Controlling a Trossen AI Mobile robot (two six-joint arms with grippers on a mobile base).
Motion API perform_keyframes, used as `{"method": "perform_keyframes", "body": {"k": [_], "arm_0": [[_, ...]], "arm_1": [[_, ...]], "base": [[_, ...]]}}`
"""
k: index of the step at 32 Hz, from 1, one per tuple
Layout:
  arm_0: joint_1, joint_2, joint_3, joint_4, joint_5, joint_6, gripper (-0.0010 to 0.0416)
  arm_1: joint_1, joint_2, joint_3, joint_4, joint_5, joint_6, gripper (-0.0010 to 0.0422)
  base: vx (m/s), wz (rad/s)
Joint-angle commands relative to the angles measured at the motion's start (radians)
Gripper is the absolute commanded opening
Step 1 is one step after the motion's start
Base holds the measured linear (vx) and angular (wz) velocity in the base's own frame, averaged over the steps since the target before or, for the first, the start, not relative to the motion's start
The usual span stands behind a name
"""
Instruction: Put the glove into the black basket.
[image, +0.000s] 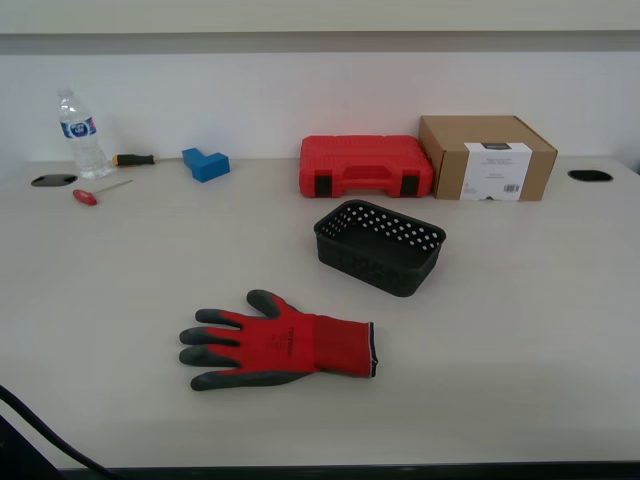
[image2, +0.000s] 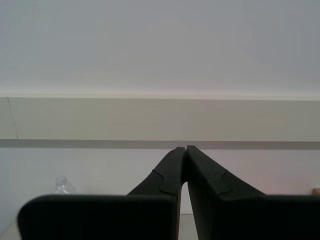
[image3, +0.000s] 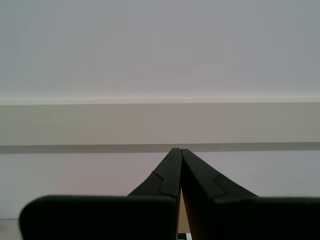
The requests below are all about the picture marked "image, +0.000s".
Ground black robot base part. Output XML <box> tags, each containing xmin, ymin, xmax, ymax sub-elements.
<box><xmin>0</xmin><ymin>413</ymin><xmax>66</xmax><ymax>480</ymax></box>

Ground orange and black handled screwdriver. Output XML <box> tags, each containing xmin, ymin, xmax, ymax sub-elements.
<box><xmin>111</xmin><ymin>152</ymin><xmax>189</xmax><ymax>168</ymax></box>

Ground red and grey work glove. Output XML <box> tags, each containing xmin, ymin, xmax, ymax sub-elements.
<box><xmin>178</xmin><ymin>288</ymin><xmax>380</xmax><ymax>393</ymax></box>

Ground black perforated plastic basket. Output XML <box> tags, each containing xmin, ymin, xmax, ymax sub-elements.
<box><xmin>313</xmin><ymin>199</ymin><xmax>447</xmax><ymax>299</ymax></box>

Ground thick black cable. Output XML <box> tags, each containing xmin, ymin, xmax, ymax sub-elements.
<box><xmin>0</xmin><ymin>383</ymin><xmax>126</xmax><ymax>480</ymax></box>

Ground brown cardboard box white label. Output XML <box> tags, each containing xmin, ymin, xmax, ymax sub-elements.
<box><xmin>418</xmin><ymin>115</ymin><xmax>559</xmax><ymax>203</ymax></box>

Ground clear plastic water bottle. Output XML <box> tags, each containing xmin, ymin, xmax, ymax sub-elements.
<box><xmin>55</xmin><ymin>88</ymin><xmax>112</xmax><ymax>181</ymax></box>

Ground red plastic tool case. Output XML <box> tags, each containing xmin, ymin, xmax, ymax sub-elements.
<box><xmin>299</xmin><ymin>134</ymin><xmax>435</xmax><ymax>200</ymax></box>

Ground black oval desk grommet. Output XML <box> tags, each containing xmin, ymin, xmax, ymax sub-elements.
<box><xmin>566</xmin><ymin>169</ymin><xmax>614</xmax><ymax>183</ymax></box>
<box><xmin>30</xmin><ymin>173</ymin><xmax>80</xmax><ymax>188</ymax></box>

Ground blue L-shaped block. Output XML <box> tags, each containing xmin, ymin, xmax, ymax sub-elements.
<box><xmin>181</xmin><ymin>146</ymin><xmax>232</xmax><ymax>184</ymax></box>

